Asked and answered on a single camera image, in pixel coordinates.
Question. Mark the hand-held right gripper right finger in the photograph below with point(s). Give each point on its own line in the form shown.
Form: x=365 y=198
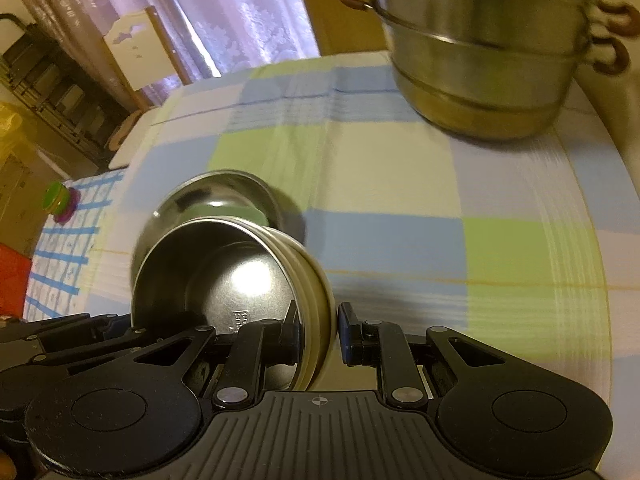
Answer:
x=347 y=332

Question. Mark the cream wooden chair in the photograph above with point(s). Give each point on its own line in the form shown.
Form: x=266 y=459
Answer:
x=135 y=45

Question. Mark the red box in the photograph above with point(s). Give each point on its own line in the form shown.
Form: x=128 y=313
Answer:
x=12 y=280

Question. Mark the purple lace curtain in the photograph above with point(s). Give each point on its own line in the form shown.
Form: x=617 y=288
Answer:
x=225 y=10

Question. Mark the blue grid white cloth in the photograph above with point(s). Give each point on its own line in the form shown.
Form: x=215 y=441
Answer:
x=65 y=260

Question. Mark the wide steel basin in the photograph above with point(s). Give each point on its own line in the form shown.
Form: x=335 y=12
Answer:
x=170 y=205

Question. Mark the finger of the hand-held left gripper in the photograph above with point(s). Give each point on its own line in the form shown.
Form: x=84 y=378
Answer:
x=75 y=327
x=90 y=352

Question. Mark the small steel bowl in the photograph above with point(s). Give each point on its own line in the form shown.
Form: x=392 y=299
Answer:
x=225 y=280

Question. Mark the stacked steel steamer pot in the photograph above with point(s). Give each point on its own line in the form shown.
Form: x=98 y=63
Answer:
x=475 y=60

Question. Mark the dark metal rack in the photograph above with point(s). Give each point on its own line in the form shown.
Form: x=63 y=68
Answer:
x=55 y=90

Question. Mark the yellow plastic bag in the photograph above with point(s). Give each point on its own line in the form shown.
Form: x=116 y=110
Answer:
x=9 y=125

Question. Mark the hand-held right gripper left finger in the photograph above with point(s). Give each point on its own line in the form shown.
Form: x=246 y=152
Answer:
x=287 y=342

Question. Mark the stacked green plastic cups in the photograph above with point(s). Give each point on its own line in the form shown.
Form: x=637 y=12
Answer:
x=60 y=200

